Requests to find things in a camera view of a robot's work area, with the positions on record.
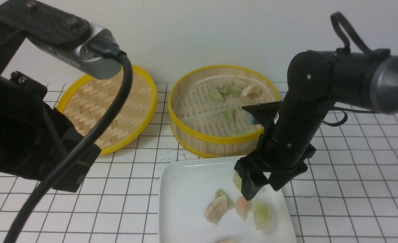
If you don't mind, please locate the beige white steamed dumpling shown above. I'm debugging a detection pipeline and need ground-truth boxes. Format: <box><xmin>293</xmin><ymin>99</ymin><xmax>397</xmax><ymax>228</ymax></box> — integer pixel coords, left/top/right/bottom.
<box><xmin>204</xmin><ymin>196</ymin><xmax>227</xmax><ymax>223</ymax></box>

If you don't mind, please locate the white square ceramic plate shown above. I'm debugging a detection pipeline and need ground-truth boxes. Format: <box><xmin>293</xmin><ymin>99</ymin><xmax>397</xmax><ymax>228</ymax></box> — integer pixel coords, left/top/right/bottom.
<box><xmin>159</xmin><ymin>156</ymin><xmax>297</xmax><ymax>243</ymax></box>

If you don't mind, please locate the yellow-rimmed bamboo steamer basket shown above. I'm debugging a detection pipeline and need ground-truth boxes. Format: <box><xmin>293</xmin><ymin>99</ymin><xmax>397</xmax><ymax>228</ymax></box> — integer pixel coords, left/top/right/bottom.
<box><xmin>168</xmin><ymin>65</ymin><xmax>280</xmax><ymax>158</ymax></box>

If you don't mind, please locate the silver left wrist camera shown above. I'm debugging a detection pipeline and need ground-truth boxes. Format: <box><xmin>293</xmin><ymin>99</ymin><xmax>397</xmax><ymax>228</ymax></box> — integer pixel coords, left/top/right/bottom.
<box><xmin>0</xmin><ymin>0</ymin><xmax>125</xmax><ymax>80</ymax></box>

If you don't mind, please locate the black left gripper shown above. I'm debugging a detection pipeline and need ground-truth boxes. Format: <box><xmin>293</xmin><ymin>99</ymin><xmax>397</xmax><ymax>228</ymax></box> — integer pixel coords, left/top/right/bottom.
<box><xmin>0</xmin><ymin>71</ymin><xmax>84</xmax><ymax>182</ymax></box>

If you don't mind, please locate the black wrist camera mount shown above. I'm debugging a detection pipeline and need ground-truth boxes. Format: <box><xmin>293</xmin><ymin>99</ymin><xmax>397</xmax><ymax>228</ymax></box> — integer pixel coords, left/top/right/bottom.
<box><xmin>241</xmin><ymin>101</ymin><xmax>281</xmax><ymax>128</ymax></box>

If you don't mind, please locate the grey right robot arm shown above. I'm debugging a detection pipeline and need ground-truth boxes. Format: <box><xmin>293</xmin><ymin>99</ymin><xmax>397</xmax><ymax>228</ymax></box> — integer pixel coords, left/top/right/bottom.
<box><xmin>234</xmin><ymin>48</ymin><xmax>398</xmax><ymax>200</ymax></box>

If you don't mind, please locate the thick black camera cable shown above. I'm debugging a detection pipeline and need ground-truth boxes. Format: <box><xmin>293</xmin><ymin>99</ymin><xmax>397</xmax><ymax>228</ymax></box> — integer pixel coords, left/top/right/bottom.
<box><xmin>3</xmin><ymin>51</ymin><xmax>134</xmax><ymax>243</ymax></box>

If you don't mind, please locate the pink dumpling on plate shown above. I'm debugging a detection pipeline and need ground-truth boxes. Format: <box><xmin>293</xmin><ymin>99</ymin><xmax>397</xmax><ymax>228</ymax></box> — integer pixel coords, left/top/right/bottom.
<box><xmin>235</xmin><ymin>196</ymin><xmax>251</xmax><ymax>221</ymax></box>

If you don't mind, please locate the green dumpling top pair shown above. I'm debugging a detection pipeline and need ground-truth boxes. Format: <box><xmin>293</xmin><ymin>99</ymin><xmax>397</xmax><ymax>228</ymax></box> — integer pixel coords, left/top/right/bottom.
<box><xmin>219</xmin><ymin>84</ymin><xmax>242</xmax><ymax>97</ymax></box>

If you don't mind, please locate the pale green steamed dumpling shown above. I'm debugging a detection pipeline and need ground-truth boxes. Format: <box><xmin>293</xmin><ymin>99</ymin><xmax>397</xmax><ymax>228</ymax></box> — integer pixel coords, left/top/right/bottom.
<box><xmin>252</xmin><ymin>199</ymin><xmax>273</xmax><ymax>230</ymax></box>

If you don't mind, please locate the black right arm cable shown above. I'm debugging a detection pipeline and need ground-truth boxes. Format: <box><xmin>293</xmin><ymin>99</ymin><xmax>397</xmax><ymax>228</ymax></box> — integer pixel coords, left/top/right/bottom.
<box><xmin>321</xmin><ymin>12</ymin><xmax>391</xmax><ymax>127</ymax></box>

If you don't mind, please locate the green dumpling on plate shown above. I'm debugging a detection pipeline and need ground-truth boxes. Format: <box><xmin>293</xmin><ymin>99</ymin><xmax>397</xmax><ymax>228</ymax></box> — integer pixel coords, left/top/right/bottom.
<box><xmin>214</xmin><ymin>189</ymin><xmax>235</xmax><ymax>210</ymax></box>

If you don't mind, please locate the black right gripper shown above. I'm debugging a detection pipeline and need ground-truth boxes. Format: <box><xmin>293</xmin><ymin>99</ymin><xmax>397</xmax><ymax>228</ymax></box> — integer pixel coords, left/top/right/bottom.
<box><xmin>235</xmin><ymin>51</ymin><xmax>336</xmax><ymax>201</ymax></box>

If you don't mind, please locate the yellow-rimmed bamboo steamer lid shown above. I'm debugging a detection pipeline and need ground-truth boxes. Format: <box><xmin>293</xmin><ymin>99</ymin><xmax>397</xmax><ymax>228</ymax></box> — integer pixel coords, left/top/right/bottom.
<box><xmin>56</xmin><ymin>65</ymin><xmax>158</xmax><ymax>156</ymax></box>

